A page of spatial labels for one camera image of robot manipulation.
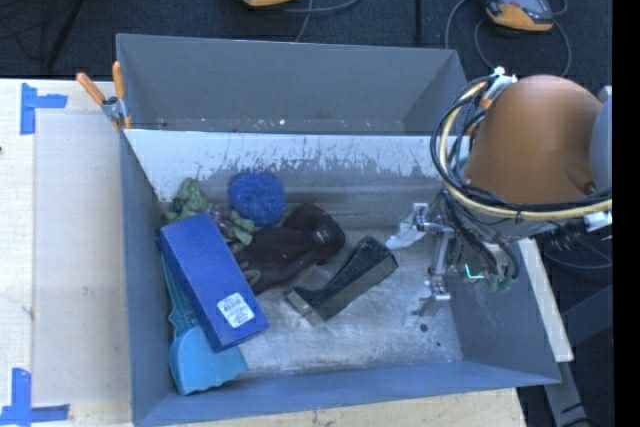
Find blue box with white label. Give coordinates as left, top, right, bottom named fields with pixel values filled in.
left=156, top=213, right=272, bottom=354

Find blue round sponge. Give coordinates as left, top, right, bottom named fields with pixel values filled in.
left=227, top=171, right=288, bottom=229

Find purple toy grapes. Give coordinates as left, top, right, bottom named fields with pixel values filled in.
left=209, top=203, right=257, bottom=247

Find grey metal bin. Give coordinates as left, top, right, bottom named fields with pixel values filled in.
left=114, top=33, right=563, bottom=427

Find black cylinder on white bracket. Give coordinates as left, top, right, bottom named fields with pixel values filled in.
left=543, top=210, right=613, bottom=260

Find black wedge block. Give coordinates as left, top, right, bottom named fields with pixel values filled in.
left=285, top=234, right=400, bottom=328

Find green toy animal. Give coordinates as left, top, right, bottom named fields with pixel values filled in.
left=164, top=176, right=213, bottom=224

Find light blue plastic brush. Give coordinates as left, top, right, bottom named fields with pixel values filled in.
left=160, top=253, right=250, bottom=397

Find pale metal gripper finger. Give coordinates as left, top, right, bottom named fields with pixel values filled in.
left=385, top=202, right=431, bottom=251
left=412, top=274, right=453, bottom=319

